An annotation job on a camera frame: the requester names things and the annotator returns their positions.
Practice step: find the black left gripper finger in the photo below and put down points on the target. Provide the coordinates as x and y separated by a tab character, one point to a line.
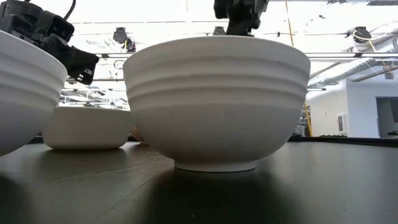
77	63

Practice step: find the white plate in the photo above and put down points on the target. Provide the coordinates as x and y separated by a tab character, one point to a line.
25	93
217	109

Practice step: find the beige bowl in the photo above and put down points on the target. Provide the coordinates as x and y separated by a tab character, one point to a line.
87	127

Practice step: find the orange bowl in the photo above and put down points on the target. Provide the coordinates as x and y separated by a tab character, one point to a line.
136	134

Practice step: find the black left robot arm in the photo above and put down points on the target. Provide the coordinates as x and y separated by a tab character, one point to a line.
18	15

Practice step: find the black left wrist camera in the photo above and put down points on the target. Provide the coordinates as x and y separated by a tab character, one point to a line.
59	26

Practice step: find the silver ceiling duct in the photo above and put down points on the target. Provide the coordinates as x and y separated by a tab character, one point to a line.
351	68

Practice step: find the white wall box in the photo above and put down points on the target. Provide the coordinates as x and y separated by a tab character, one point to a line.
342	123

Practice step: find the black table frame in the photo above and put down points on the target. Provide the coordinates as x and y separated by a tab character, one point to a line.
342	140

